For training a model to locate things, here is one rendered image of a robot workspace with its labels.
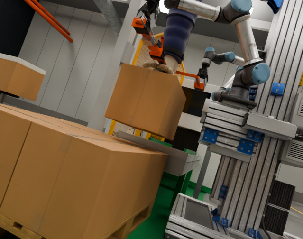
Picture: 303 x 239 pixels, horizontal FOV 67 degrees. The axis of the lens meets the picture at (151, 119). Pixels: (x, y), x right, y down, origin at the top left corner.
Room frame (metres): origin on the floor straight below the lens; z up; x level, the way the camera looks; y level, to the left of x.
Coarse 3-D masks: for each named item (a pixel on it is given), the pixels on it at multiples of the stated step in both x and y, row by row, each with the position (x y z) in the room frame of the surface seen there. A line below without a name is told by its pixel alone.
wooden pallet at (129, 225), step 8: (144, 208) 1.72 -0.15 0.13; (0, 216) 0.99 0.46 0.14; (136, 216) 1.84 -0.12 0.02; (144, 216) 1.89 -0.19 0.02; (0, 224) 0.98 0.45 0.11; (8, 224) 0.97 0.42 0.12; (16, 224) 0.98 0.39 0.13; (120, 224) 1.28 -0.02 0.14; (128, 224) 1.43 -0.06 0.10; (136, 224) 1.68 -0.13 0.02; (0, 232) 1.09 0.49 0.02; (8, 232) 1.13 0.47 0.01; (16, 232) 0.96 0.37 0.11; (24, 232) 0.95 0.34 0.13; (32, 232) 0.94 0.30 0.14; (112, 232) 1.19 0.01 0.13; (120, 232) 1.39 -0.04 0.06; (128, 232) 1.49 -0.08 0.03
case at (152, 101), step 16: (128, 64) 1.58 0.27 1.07; (128, 80) 1.56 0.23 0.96; (144, 80) 1.53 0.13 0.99; (160, 80) 1.50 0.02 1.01; (176, 80) 1.50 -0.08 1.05; (112, 96) 1.58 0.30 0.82; (128, 96) 1.55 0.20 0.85; (144, 96) 1.52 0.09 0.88; (160, 96) 1.49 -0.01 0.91; (176, 96) 1.65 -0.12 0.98; (112, 112) 1.57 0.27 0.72; (128, 112) 1.54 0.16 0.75; (144, 112) 1.51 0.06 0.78; (160, 112) 1.48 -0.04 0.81; (176, 112) 1.82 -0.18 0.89; (144, 128) 1.50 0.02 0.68; (160, 128) 1.49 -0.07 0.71; (176, 128) 2.03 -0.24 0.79
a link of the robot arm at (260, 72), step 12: (240, 0) 1.27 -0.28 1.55; (228, 12) 1.35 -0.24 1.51; (240, 12) 1.29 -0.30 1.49; (240, 24) 1.31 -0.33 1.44; (240, 36) 1.34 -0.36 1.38; (252, 36) 1.32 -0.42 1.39; (252, 48) 1.32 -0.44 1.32; (252, 60) 1.33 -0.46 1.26; (252, 72) 1.32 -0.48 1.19; (264, 72) 1.32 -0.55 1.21; (252, 84) 1.40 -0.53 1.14
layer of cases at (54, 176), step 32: (0, 128) 1.04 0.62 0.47; (32, 128) 0.99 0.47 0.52; (64, 128) 1.19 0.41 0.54; (0, 160) 1.02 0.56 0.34; (32, 160) 0.97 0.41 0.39; (64, 160) 0.93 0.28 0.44; (96, 160) 0.89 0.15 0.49; (128, 160) 1.08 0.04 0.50; (160, 160) 1.76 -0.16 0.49; (0, 192) 1.00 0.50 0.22; (32, 192) 0.96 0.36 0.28; (64, 192) 0.92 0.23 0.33; (96, 192) 0.88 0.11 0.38; (128, 192) 1.23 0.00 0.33; (32, 224) 0.94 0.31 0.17; (64, 224) 0.91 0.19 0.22; (96, 224) 0.96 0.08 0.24
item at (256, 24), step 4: (116, 0) 9.79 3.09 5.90; (120, 0) 9.68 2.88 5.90; (124, 0) 9.61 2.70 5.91; (200, 16) 8.92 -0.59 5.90; (252, 20) 8.47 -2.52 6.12; (256, 20) 8.45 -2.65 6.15; (260, 20) 8.41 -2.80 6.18; (252, 24) 8.47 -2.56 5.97; (256, 24) 8.44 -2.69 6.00; (260, 24) 8.40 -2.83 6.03; (264, 24) 8.38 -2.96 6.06; (268, 24) 8.35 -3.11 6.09; (256, 28) 8.54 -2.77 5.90; (260, 28) 8.45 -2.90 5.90; (264, 28) 8.38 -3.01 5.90; (268, 28) 8.34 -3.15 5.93
